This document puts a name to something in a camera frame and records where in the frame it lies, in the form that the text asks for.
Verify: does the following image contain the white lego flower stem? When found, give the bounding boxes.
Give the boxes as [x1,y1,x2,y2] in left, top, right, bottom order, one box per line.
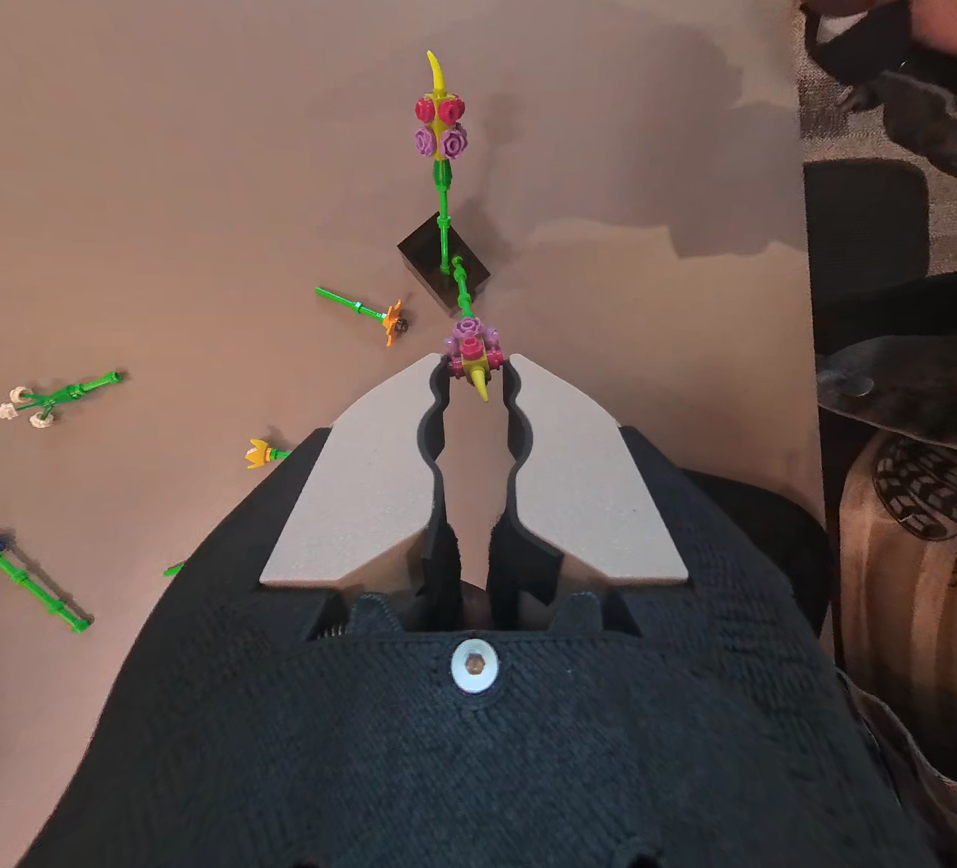
[0,371,124,430]

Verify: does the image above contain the black lego vase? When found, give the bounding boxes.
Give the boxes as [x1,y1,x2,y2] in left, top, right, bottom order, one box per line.
[396,212,491,306]

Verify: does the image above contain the orange lego sunflower stem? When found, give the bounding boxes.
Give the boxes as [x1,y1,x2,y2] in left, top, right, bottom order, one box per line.
[314,287,409,348]

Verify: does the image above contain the person's dark denim jacket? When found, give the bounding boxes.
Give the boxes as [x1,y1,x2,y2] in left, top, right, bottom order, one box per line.
[815,270,957,450]

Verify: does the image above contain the pink purple lego flower spike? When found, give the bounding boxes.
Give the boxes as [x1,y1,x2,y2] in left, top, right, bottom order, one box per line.
[445,255,505,403]
[415,49,469,275]

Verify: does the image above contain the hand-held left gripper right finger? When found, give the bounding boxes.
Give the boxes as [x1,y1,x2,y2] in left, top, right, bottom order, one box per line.
[486,352,689,631]

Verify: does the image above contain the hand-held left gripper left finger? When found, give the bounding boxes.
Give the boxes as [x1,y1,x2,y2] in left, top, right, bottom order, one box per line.
[259,352,462,631]

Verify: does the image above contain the person's right forearm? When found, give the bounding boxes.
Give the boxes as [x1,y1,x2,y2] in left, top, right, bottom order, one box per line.
[837,64,957,177]

